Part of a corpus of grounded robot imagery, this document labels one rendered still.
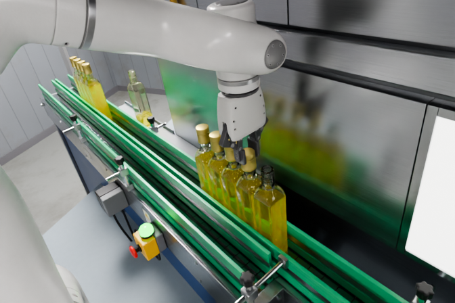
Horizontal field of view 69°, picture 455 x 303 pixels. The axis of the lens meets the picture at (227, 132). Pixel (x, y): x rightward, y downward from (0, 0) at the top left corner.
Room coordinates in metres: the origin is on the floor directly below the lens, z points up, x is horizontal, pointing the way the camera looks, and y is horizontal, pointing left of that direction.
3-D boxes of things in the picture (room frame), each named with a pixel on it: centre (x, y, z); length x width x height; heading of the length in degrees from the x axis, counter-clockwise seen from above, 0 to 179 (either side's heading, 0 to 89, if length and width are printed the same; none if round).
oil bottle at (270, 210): (0.56, -0.07, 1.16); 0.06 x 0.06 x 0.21; 37
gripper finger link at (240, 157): (0.58, -0.01, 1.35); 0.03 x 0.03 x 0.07; 36
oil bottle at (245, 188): (0.60, -0.04, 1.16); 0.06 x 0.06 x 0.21; 36
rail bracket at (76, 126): (1.24, 0.65, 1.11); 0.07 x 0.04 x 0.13; 126
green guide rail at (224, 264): (1.14, 0.52, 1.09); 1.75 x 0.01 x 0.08; 36
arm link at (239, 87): (0.60, -0.04, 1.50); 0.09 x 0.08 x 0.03; 126
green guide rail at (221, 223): (1.19, 0.46, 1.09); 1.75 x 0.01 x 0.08; 36
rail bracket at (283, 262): (0.42, -0.02, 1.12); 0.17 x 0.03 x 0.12; 126
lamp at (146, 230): (0.73, 0.29, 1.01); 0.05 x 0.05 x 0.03
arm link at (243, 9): (0.60, -0.04, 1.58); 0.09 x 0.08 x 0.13; 30
